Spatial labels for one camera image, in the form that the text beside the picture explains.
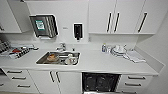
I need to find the stainless steel dishwasher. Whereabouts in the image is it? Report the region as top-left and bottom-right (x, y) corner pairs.
(81, 72), (122, 94)

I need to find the blue dish soap bottle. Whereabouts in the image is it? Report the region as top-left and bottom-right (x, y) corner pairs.
(101, 43), (107, 54)

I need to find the chrome sink faucet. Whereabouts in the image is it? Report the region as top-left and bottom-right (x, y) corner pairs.
(55, 42), (67, 53)

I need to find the small white bottle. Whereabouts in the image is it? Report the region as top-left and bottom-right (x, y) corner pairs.
(106, 47), (112, 55)

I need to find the white upper cabinet door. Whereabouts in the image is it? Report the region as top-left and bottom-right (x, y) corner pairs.
(88, 0), (118, 35)
(134, 0), (168, 35)
(111, 0), (148, 35)

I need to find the white cabinet door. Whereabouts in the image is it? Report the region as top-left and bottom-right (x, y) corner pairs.
(111, 0), (148, 35)
(28, 69), (61, 94)
(88, 0), (118, 35)
(134, 0), (168, 35)
(54, 70), (83, 94)

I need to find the white plate stack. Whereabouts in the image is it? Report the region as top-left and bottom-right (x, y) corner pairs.
(110, 46), (129, 59)

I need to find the white bowl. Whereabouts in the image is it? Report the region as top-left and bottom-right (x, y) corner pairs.
(114, 44), (125, 53)

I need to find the white lower cabinet door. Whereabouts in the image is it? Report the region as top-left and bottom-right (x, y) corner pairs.
(54, 70), (83, 94)
(28, 69), (61, 94)

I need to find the stainless steel sink basin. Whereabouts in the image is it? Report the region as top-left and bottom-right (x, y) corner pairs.
(35, 50), (82, 67)

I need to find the steel paper towel dispenser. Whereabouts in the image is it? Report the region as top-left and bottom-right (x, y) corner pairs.
(28, 14), (59, 40)

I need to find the dish drying rack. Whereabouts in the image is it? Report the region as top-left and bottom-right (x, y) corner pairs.
(0, 40), (39, 60)

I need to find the white wall outlet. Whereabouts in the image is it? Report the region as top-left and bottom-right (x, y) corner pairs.
(87, 36), (92, 43)

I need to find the black wall soap dispenser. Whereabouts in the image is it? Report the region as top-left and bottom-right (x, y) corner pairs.
(73, 22), (84, 42)

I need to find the black cabinet bar handle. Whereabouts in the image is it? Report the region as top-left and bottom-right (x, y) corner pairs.
(49, 70), (55, 84)
(105, 12), (113, 33)
(137, 12), (148, 33)
(55, 71), (61, 84)
(113, 12), (121, 33)

